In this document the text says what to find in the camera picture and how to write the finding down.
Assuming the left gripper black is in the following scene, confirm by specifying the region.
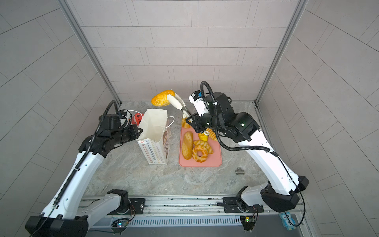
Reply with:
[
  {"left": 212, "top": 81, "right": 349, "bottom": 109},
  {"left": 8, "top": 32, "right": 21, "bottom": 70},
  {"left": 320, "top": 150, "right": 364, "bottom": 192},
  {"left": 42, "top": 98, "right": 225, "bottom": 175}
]
[{"left": 110, "top": 124, "right": 145, "bottom": 146}]

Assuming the round fake bread bun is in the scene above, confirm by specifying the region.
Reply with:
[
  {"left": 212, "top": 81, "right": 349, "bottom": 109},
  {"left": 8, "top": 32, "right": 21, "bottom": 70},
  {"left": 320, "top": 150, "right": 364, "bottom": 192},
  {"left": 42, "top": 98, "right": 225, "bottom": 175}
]
[{"left": 151, "top": 90, "right": 175, "bottom": 107}]

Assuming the white printed paper bag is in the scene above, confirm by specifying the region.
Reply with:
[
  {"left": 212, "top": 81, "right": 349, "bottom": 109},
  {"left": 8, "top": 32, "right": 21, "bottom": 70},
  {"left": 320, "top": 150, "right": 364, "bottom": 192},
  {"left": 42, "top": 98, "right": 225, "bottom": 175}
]
[{"left": 137, "top": 109, "right": 175, "bottom": 165}]

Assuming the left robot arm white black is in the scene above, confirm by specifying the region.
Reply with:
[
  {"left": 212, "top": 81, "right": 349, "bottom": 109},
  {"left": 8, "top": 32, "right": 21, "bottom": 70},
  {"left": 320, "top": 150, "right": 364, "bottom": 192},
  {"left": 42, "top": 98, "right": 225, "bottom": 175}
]
[{"left": 25, "top": 124, "right": 143, "bottom": 237}]

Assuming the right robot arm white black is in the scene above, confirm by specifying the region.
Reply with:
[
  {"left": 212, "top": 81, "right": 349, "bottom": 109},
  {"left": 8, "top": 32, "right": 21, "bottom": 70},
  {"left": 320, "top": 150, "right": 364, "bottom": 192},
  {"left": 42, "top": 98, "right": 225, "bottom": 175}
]
[{"left": 164, "top": 91, "right": 309, "bottom": 212}]

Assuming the bundt shaped fake bread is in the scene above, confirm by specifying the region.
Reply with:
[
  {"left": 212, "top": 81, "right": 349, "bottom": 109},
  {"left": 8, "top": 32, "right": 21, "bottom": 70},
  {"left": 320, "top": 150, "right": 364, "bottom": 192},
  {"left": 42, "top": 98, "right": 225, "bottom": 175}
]
[{"left": 181, "top": 119, "right": 191, "bottom": 129}]

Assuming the long loaf fake bread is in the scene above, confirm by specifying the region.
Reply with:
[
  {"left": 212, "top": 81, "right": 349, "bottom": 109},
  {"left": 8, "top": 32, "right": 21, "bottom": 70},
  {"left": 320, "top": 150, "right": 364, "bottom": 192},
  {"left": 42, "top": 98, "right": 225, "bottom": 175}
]
[{"left": 182, "top": 131, "right": 193, "bottom": 160}]

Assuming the yellow small fake pastry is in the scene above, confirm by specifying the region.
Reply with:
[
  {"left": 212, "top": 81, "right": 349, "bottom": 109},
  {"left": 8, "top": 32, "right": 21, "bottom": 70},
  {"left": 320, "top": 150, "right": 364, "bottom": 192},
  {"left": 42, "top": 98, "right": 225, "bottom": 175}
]
[{"left": 198, "top": 131, "right": 209, "bottom": 142}]

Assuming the striped twisted fake bread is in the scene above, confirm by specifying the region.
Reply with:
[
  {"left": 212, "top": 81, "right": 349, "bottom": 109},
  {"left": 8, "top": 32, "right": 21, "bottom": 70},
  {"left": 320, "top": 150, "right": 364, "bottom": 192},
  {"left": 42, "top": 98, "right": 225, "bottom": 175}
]
[{"left": 206, "top": 128, "right": 218, "bottom": 141}]

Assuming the braided fake bread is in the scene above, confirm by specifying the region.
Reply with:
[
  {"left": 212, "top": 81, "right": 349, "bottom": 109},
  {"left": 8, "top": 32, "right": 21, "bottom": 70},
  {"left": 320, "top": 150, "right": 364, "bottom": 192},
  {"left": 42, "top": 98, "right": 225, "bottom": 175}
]
[{"left": 193, "top": 140, "right": 213, "bottom": 154}]

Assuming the red shark plush toy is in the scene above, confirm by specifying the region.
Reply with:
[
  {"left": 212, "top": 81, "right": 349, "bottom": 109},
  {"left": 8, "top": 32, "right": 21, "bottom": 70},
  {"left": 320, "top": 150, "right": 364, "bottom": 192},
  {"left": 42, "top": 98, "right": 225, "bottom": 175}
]
[{"left": 131, "top": 113, "right": 144, "bottom": 126}]

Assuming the pink plastic tray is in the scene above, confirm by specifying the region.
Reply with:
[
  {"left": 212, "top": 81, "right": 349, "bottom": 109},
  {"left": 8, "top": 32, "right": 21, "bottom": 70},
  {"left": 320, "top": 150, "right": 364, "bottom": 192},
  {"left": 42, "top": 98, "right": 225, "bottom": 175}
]
[{"left": 179, "top": 127, "right": 222, "bottom": 167}]

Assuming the left green circuit board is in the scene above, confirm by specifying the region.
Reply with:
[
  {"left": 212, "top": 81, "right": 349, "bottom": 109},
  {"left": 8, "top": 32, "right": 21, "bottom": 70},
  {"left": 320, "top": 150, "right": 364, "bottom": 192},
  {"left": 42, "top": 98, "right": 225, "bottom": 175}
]
[{"left": 112, "top": 218, "right": 129, "bottom": 228}]

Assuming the small grey metal fitting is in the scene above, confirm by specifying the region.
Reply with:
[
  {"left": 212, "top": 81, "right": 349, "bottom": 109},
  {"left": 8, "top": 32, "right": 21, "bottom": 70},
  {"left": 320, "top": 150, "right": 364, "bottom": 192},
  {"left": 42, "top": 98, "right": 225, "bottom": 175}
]
[{"left": 235, "top": 167, "right": 245, "bottom": 175}]

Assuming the right circuit board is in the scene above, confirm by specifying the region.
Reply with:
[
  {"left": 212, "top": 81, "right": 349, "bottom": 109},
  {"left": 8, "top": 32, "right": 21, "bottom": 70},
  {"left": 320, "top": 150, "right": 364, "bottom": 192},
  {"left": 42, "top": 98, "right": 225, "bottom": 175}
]
[{"left": 240, "top": 216, "right": 257, "bottom": 231}]

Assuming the blue owl number tag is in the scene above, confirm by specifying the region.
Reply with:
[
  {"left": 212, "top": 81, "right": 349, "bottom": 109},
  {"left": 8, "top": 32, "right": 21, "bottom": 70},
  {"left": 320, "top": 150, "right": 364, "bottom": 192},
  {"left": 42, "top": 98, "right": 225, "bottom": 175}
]
[{"left": 279, "top": 212, "right": 297, "bottom": 231}]

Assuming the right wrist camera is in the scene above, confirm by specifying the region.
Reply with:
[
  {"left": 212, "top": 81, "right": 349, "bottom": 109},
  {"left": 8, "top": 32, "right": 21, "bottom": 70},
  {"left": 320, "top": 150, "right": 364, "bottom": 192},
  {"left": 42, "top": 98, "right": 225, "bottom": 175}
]
[{"left": 189, "top": 90, "right": 209, "bottom": 117}]

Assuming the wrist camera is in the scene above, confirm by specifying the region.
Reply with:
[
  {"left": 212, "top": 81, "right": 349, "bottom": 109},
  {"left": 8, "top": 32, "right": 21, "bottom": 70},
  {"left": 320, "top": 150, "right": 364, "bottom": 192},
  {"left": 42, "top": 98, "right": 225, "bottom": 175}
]
[
  {"left": 189, "top": 90, "right": 209, "bottom": 117},
  {"left": 100, "top": 111, "right": 130, "bottom": 131}
]

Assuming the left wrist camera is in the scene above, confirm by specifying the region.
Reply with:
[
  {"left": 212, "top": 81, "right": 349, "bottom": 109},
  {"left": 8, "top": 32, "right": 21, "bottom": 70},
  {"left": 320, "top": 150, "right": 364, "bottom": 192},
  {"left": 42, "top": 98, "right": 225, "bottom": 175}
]
[{"left": 100, "top": 111, "right": 130, "bottom": 131}]

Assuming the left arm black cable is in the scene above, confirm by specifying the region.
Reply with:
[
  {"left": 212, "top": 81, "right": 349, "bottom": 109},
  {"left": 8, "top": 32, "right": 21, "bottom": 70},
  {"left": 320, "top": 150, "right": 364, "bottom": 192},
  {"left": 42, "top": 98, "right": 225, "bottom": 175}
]
[{"left": 28, "top": 100, "right": 134, "bottom": 237}]

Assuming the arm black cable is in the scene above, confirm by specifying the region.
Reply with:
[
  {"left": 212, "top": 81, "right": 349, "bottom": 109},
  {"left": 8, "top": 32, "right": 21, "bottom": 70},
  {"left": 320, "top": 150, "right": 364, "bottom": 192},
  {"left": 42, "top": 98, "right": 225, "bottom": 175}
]
[
  {"left": 200, "top": 80, "right": 306, "bottom": 228},
  {"left": 28, "top": 100, "right": 134, "bottom": 237}
]

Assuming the ring donut fake bread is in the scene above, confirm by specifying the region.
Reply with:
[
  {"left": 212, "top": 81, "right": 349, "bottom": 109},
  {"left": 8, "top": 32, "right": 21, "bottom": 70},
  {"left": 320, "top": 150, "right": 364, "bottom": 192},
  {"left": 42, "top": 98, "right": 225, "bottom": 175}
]
[{"left": 192, "top": 145, "right": 208, "bottom": 163}]

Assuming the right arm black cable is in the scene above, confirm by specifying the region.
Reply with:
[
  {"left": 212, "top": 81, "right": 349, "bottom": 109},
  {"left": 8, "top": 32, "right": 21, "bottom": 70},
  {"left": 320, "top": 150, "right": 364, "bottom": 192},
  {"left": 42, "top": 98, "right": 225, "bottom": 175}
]
[{"left": 200, "top": 80, "right": 306, "bottom": 228}]

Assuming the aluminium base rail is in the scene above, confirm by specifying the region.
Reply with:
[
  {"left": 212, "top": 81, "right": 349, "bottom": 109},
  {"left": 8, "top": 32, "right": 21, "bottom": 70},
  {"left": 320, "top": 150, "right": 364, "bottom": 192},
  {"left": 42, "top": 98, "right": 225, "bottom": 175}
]
[{"left": 75, "top": 194, "right": 306, "bottom": 229}]

